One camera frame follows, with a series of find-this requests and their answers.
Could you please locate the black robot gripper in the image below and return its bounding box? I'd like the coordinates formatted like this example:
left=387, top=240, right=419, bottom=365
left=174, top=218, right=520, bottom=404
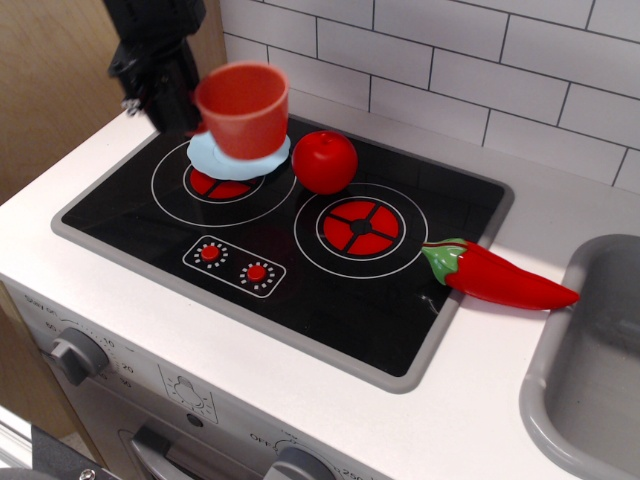
left=104, top=0, right=206, bottom=133

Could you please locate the grey timer knob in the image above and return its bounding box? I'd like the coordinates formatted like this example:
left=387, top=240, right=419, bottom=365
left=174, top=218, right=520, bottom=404
left=50, top=328, right=109, bottom=386

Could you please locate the light blue toy plate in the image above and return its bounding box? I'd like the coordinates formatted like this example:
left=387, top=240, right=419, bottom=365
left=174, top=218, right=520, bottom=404
left=187, top=133, right=291, bottom=181

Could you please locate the red toy cup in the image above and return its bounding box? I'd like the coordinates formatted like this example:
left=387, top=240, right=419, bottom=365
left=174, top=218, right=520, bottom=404
left=194, top=61, right=289, bottom=160

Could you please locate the red toy apple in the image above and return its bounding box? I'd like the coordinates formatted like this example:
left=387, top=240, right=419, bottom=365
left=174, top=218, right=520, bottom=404
left=292, top=130, right=359, bottom=195

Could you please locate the red toy chili pepper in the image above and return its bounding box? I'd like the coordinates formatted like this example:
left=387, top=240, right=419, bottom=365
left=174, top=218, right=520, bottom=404
left=421, top=238, right=580, bottom=310

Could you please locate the black toy stovetop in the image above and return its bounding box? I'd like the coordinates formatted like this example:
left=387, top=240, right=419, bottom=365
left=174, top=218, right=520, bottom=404
left=52, top=134, right=514, bottom=394

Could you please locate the grey temperature knob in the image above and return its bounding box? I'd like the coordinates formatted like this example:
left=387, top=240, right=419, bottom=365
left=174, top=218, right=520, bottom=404
left=264, top=447, right=335, bottom=480

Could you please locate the grey toy sink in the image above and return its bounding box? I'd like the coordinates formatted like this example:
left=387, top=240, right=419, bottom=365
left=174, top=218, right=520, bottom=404
left=519, top=234, right=639, bottom=479

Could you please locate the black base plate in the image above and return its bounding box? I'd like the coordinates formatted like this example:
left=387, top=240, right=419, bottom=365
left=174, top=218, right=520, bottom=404
left=1, top=426, right=117, bottom=480

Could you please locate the grey oven door handle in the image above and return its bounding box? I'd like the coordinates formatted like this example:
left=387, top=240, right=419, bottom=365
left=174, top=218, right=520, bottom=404
left=130, top=427, right=193, bottom=480

